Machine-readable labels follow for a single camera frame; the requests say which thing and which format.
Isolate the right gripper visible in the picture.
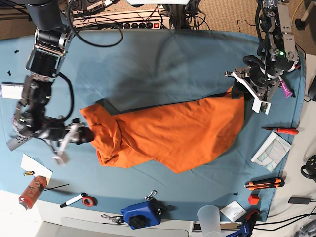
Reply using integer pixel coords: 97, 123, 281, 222
37, 118, 94, 165

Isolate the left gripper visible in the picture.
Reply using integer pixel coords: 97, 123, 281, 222
225, 69, 281, 114

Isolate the orange t-shirt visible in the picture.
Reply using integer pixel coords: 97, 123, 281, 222
80, 89, 245, 173

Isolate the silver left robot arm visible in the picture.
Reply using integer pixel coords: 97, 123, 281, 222
225, 0, 300, 114

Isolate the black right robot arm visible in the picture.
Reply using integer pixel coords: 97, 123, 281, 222
7, 0, 94, 165

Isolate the purple glue tube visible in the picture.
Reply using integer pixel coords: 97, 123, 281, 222
278, 76, 293, 98

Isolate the black white marker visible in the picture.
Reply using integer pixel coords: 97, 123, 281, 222
60, 192, 87, 208

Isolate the red screwdriver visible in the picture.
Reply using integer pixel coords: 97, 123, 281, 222
262, 127, 299, 135

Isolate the grey remote control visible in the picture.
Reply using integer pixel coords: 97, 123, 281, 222
7, 136, 32, 151

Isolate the red tape roll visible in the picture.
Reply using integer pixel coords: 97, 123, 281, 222
81, 196, 96, 207

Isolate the white paper booklet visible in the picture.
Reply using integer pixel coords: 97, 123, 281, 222
251, 132, 292, 172

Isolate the AA battery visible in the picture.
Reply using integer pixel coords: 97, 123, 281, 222
23, 171, 35, 176

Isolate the white box with barcode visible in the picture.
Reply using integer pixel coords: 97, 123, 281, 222
0, 83, 23, 100

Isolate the silver carabiner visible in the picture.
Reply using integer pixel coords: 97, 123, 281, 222
145, 190, 157, 201

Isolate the orange black utility knife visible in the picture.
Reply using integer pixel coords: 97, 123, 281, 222
244, 178, 285, 191

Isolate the blue plastic device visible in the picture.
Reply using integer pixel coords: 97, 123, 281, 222
121, 200, 167, 230

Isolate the red cube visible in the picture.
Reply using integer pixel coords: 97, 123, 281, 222
248, 194, 260, 205

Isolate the small white note card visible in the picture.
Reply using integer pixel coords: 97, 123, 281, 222
220, 200, 246, 222

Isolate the power strip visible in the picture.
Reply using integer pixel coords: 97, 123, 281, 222
73, 19, 169, 30

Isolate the translucent plastic cup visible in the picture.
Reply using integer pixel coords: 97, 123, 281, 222
197, 205, 221, 237

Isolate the blue clamp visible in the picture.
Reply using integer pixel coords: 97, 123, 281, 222
226, 210, 260, 237

